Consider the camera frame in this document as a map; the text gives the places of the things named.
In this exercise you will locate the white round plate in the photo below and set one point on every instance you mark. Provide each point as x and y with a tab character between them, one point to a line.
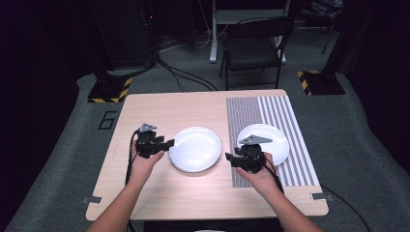
195	150
278	151

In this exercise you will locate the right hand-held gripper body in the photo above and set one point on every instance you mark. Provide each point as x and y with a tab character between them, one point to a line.
251	158

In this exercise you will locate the white desk frame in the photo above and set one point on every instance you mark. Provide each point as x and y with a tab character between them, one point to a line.
213	35

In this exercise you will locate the hazard-striped black stand base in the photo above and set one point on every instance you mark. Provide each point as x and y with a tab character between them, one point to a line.
108	90
322	83

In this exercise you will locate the grey tape strip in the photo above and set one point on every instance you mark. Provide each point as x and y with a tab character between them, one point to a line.
322	196
92	199

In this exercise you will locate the person's dark clothing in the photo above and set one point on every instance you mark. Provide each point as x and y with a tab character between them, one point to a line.
180	226

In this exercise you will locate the black equipment cabinet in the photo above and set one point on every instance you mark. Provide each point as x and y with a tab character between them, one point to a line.
129	32

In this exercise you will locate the grey white striped mat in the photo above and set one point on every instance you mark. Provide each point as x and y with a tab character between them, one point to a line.
245	112

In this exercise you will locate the person's right hand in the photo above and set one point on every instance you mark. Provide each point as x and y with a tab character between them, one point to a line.
262	182

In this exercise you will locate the black folding chair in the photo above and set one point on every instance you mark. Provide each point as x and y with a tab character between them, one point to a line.
254	48

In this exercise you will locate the dark furniture with clutter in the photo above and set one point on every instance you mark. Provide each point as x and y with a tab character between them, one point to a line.
322	13

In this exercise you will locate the person's left hand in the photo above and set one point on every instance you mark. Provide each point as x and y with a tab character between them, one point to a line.
141	169

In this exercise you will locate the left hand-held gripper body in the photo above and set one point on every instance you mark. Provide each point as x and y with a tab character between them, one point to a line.
147	143

